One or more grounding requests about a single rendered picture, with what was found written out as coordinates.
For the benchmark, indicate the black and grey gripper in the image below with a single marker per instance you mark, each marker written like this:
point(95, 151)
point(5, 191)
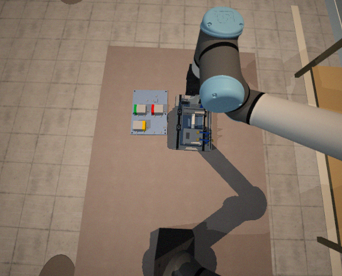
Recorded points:
point(193, 87)

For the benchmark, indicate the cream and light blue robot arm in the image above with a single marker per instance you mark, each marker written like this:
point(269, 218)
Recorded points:
point(223, 89)

